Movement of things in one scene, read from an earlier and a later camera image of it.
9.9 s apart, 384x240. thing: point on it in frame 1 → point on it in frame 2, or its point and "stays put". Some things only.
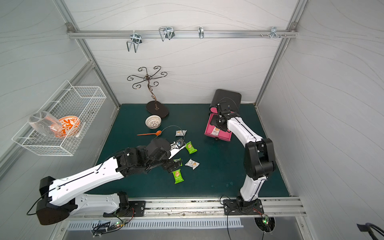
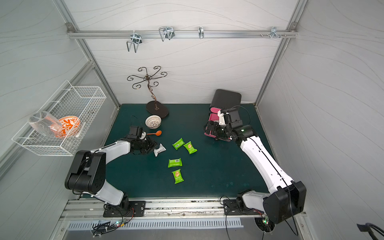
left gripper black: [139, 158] → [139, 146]
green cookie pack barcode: [179, 159] stays put
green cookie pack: [189, 146] stays put
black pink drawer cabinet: [228, 99] stays put
